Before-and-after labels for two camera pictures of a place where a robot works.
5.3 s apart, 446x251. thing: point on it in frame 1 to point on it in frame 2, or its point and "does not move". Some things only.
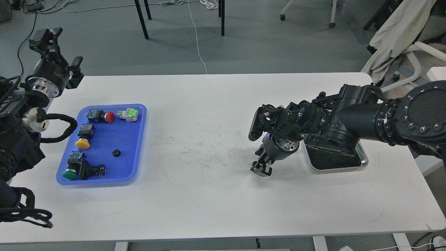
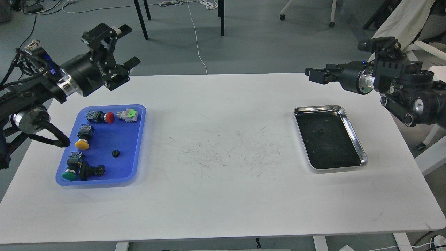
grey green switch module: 131,115 does not move
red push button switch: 96,116 does not move
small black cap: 116,152 does not move
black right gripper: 273,147 to 355,76
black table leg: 141,19 does not move
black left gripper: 51,75 to 100,66
